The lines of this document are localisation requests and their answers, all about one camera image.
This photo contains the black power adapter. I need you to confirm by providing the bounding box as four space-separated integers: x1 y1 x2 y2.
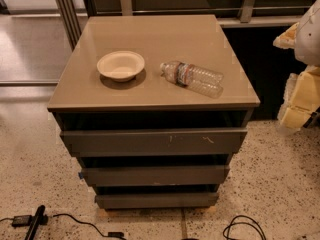
12 215 32 227

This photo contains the clear plastic water bottle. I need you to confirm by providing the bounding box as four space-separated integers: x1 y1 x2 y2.
160 61 224 98

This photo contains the grey drawer cabinet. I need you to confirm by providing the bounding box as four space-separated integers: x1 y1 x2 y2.
48 15 259 196

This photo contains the grey middle drawer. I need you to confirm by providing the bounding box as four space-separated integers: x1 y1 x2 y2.
82 165 230 187

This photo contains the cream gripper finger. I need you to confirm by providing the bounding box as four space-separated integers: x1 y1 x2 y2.
273 23 299 49
277 66 320 130

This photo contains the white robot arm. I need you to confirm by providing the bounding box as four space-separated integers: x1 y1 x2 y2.
273 0 320 134

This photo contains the black floor cable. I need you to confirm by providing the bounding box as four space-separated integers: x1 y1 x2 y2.
52 213 127 240

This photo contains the black bar device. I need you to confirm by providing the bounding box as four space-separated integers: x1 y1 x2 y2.
24 205 48 240

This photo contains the black coiled cable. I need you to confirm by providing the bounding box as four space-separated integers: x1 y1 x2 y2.
222 215 267 240

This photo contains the white paper bowl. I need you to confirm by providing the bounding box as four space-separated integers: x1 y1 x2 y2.
97 51 145 82

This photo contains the grey top drawer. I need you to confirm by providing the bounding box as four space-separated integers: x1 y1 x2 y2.
61 128 247 157

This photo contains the metal railing frame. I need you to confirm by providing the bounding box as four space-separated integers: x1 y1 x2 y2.
56 0 315 47

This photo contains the grey bottom drawer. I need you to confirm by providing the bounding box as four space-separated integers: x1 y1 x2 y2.
95 192 218 209

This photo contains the grey drawer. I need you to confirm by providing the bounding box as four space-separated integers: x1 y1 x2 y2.
95 192 218 209
82 165 230 187
61 128 247 157

